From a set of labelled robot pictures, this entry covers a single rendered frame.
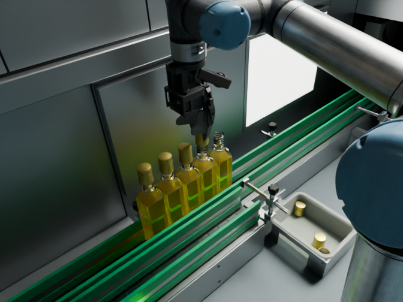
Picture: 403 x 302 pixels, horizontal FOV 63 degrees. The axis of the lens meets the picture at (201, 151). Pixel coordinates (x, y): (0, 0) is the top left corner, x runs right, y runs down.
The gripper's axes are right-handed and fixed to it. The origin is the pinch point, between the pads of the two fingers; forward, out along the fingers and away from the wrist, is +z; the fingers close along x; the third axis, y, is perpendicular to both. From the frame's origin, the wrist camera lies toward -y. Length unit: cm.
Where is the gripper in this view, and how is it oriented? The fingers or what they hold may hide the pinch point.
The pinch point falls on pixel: (201, 131)
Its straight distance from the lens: 83.4
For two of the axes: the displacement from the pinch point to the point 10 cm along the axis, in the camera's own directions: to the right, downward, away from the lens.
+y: -7.7, 4.2, -4.8
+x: 6.4, 4.5, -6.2
